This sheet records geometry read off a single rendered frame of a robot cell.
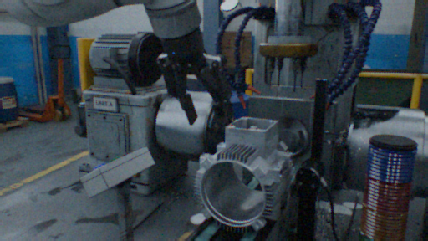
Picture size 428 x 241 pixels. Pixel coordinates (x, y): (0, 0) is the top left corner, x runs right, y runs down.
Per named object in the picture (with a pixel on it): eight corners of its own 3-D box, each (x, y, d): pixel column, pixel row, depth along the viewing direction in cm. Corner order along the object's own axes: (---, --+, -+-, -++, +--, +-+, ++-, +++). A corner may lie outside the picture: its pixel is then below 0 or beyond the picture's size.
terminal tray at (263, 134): (240, 141, 97) (241, 116, 95) (278, 147, 92) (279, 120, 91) (223, 155, 86) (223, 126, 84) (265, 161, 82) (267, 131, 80)
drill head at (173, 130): (164, 141, 150) (162, 84, 144) (243, 154, 134) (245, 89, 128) (125, 160, 128) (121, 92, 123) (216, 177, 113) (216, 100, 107)
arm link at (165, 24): (160, -13, 64) (169, 17, 68) (133, 11, 58) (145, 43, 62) (204, -15, 60) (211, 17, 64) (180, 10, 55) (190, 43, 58)
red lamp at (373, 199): (364, 192, 55) (366, 165, 54) (408, 200, 53) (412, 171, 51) (361, 208, 50) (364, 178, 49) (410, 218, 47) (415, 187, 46)
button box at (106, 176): (137, 172, 93) (128, 155, 93) (155, 163, 90) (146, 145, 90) (89, 198, 79) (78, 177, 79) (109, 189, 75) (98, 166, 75)
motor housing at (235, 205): (226, 191, 102) (226, 127, 97) (292, 203, 94) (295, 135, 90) (193, 223, 84) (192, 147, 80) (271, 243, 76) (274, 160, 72)
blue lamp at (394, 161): (366, 165, 54) (369, 136, 53) (412, 171, 51) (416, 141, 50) (364, 178, 49) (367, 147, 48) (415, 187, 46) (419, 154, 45)
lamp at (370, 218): (361, 218, 56) (364, 192, 55) (404, 228, 54) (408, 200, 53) (358, 237, 51) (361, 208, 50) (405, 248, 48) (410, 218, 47)
